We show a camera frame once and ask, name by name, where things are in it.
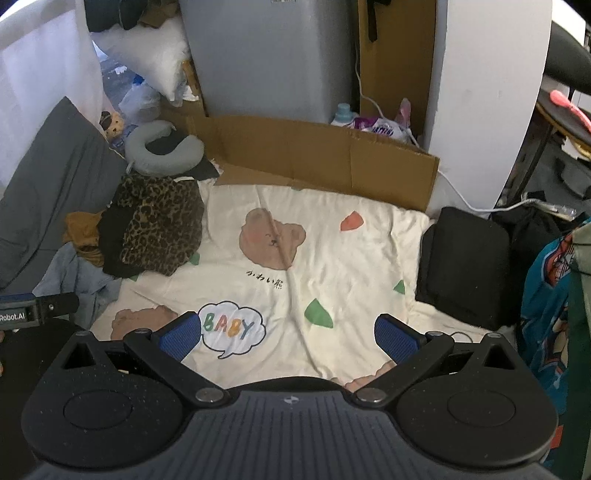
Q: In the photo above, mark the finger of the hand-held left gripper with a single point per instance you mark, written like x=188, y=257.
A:
x=57, y=304

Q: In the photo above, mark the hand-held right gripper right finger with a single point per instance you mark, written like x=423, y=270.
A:
x=395, y=337

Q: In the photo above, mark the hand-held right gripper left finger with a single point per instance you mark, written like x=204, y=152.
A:
x=178, y=339

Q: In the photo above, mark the leopard print garment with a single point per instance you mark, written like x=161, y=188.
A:
x=157, y=217

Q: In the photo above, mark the light blue garment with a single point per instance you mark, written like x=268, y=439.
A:
x=74, y=277

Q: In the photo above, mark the mustard brown garment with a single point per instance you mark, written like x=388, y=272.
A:
x=81, y=230

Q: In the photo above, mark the black ribbed garment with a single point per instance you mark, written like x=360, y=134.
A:
x=113, y=235

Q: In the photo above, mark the black folded garment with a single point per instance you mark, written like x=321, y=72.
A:
x=461, y=263

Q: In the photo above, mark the cream bear printed blanket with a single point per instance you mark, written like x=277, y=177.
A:
x=323, y=258

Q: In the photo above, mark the dark grey cloth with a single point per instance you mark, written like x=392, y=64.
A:
x=51, y=184

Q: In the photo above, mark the blue printed cloth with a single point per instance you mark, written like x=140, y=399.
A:
x=545, y=314

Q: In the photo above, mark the grey neck pillow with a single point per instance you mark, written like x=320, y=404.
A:
x=136, y=157

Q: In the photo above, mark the black garment under neck pillow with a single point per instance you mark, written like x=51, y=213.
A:
x=203, y=168

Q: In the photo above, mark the spotted plush toy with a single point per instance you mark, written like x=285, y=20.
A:
x=112, y=123

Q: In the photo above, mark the purple detergent pouch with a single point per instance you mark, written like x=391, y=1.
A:
x=381, y=128

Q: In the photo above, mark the flattened brown cardboard sheet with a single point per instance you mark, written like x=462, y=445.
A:
x=300, y=147

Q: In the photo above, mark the clear plastic bag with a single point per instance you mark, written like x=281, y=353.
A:
x=138, y=101

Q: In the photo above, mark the pink bottle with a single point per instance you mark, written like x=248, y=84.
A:
x=405, y=110

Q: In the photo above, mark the blue detergent bottle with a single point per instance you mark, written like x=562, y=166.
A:
x=342, y=115

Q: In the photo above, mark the white curtain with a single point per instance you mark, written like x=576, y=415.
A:
x=41, y=69

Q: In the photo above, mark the white pillow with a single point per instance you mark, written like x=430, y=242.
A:
x=152, y=55

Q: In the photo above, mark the round black stool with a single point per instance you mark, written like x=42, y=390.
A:
x=554, y=120

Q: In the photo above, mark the tall brown cardboard box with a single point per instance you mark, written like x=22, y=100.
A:
x=401, y=60

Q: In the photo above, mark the pink plastic item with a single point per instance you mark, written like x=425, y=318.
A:
x=570, y=106

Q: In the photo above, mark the grey refrigerator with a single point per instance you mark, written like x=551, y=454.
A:
x=268, y=60

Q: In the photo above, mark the dark bag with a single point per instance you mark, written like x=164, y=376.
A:
x=111, y=14

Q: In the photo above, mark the black chair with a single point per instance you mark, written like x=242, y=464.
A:
x=565, y=55

